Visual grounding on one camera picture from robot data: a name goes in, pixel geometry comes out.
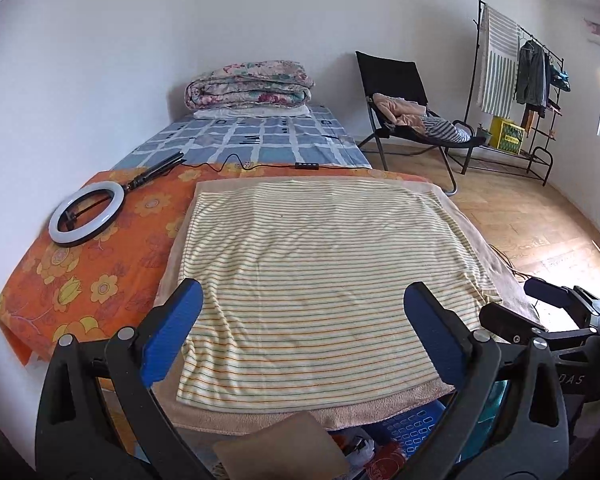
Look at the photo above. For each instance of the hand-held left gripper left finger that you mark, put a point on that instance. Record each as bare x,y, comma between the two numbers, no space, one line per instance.
175,320

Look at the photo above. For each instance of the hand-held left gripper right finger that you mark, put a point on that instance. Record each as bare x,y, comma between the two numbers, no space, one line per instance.
435,330

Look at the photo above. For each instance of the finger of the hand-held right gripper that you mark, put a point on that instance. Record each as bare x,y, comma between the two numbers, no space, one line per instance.
550,292
510,322

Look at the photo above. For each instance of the blue plastic basket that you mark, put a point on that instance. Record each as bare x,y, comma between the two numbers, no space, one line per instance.
410,430

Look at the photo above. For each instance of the red cardboard box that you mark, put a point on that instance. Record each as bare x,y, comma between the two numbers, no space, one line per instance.
385,462

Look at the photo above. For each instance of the orange floral sheet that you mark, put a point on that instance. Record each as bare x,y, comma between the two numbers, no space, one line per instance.
80,270

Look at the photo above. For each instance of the striped cream blanket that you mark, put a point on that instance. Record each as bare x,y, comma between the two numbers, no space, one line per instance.
305,260

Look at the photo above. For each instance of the beige towel blanket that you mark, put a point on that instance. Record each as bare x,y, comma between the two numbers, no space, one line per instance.
280,417

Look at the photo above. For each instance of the black folded tripod stand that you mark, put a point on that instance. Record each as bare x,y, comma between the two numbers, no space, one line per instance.
155,167

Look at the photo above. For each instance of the yellow plastic crate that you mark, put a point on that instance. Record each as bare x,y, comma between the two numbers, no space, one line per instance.
507,135

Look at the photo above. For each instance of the tan cardboard piece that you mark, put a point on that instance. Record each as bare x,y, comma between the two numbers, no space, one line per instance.
280,450

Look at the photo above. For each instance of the striped grey garment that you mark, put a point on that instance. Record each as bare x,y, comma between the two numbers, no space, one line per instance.
445,130

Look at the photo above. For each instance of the blue plaid bed sheet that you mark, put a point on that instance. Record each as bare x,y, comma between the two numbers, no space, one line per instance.
280,145

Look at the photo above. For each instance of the teal hanging garment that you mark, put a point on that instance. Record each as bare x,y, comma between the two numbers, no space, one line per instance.
560,80

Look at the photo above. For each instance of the dark hanging jacket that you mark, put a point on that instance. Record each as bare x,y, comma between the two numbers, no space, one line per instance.
530,75

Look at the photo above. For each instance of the folded white sheet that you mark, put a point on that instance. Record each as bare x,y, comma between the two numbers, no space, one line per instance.
250,112

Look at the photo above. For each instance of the beige garment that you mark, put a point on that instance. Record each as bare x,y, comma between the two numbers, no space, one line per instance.
405,110

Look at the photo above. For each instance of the striped hanging towel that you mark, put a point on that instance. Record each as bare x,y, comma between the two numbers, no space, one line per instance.
497,60

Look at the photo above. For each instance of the black clothes rack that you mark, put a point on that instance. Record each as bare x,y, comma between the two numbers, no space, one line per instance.
478,60

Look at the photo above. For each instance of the folded floral quilt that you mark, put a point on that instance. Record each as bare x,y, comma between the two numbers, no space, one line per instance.
250,85

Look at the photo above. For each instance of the black folding chair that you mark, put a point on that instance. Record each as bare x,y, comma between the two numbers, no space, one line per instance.
390,75

